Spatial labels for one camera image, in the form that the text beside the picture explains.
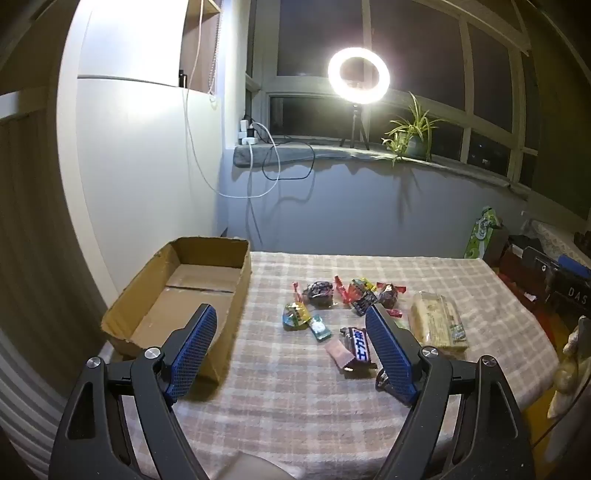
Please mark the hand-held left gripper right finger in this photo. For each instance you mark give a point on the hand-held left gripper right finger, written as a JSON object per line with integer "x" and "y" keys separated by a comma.
{"x": 390, "y": 355}

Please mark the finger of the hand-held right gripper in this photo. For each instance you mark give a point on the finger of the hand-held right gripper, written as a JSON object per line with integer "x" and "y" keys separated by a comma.
{"x": 575, "y": 267}

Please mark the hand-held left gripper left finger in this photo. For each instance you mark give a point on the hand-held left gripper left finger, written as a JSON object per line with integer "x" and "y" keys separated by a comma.
{"x": 194, "y": 355}

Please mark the brown chocolate bar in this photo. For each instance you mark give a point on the brown chocolate bar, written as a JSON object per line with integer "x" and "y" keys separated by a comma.
{"x": 360, "y": 346}

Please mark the pink wafer packet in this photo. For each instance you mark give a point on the pink wafer packet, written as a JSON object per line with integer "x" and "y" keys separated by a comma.
{"x": 338, "y": 353}

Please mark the large clear cracker packet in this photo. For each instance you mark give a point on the large clear cracker packet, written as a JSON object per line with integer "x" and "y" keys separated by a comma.
{"x": 436, "y": 323}

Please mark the cardboard box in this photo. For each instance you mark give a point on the cardboard box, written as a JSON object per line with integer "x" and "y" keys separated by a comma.
{"x": 194, "y": 281}

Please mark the white and green candy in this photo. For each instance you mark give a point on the white and green candy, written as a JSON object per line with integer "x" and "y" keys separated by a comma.
{"x": 319, "y": 327}

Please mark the person's right forearm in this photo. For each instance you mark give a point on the person's right forearm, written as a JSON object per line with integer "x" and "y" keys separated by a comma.
{"x": 575, "y": 360}

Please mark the dark shiny candy wrapper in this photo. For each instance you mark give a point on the dark shiny candy wrapper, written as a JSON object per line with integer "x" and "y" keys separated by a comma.
{"x": 383, "y": 378}

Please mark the lace patterned cloth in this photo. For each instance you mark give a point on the lace patterned cloth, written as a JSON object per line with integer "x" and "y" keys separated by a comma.
{"x": 563, "y": 235}

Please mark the dark snack with red ends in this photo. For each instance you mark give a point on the dark snack with red ends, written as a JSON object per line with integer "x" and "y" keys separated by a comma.
{"x": 390, "y": 295}

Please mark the dark colourful snack packet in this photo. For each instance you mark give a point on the dark colourful snack packet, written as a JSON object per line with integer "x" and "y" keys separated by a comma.
{"x": 362, "y": 299}

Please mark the yellow wrapped candy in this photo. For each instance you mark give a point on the yellow wrapped candy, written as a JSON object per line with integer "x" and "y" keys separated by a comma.
{"x": 368, "y": 284}

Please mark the red wrapped candy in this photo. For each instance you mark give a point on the red wrapped candy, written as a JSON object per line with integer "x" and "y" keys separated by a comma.
{"x": 342, "y": 290}

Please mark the dark round snack packet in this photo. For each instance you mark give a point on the dark round snack packet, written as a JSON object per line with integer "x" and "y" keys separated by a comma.
{"x": 319, "y": 295}

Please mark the green printed bag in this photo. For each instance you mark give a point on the green printed bag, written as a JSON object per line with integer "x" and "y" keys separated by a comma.
{"x": 480, "y": 235}

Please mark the yellow jelly cup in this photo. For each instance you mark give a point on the yellow jelly cup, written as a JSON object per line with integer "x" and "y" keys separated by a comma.
{"x": 295, "y": 316}

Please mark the plaid blanket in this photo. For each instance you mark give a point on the plaid blanket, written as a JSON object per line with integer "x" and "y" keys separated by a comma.
{"x": 286, "y": 406}

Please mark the small red candy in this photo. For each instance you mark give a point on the small red candy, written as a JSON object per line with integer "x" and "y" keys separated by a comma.
{"x": 296, "y": 290}

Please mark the white wardrobe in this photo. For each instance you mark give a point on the white wardrobe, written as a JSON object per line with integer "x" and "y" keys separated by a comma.
{"x": 138, "y": 161}

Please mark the potted spider plant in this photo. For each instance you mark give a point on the potted spider plant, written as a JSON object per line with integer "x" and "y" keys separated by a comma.
{"x": 415, "y": 138}

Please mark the grey windowsill mat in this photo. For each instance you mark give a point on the grey windowsill mat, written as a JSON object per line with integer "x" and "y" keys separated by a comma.
{"x": 286, "y": 152}

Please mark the white power strip with chargers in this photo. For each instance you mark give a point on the white power strip with chargers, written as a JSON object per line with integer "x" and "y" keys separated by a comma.
{"x": 248, "y": 134}

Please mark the black tripod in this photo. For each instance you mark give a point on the black tripod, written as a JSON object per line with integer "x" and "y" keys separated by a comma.
{"x": 354, "y": 124}

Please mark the small black device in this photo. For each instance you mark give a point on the small black device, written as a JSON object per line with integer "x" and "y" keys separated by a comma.
{"x": 183, "y": 78}

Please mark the window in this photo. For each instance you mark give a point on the window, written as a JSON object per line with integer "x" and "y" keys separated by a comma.
{"x": 415, "y": 27}

